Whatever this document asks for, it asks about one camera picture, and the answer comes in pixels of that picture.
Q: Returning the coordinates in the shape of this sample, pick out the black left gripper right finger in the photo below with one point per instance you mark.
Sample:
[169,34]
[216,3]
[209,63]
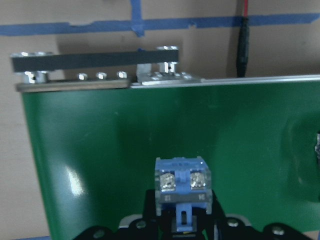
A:
[234,227]

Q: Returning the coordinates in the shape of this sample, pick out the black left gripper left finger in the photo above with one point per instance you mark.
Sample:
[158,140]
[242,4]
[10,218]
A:
[142,228]

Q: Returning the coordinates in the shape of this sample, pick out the yellow push button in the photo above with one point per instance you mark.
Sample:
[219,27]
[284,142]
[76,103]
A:
[181,185]

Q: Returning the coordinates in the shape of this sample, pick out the green conveyor belt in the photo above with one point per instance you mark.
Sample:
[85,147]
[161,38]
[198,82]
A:
[95,140]

